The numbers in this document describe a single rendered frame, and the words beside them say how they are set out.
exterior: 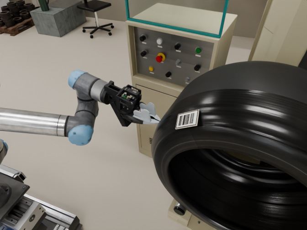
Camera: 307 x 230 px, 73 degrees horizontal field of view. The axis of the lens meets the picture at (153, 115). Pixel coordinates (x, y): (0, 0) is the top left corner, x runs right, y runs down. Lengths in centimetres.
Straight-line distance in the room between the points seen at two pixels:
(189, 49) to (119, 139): 133
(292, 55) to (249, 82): 26
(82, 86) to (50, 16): 393
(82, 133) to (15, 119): 21
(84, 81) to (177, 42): 66
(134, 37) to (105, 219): 137
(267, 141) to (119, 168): 171
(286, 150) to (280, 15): 39
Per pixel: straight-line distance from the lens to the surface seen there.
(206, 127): 46
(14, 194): 130
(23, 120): 77
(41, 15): 479
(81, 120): 75
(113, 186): 196
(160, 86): 139
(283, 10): 70
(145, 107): 69
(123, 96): 67
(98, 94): 72
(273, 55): 75
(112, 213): 186
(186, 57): 126
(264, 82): 51
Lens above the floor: 171
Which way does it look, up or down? 44 degrees down
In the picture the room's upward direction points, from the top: 1 degrees counter-clockwise
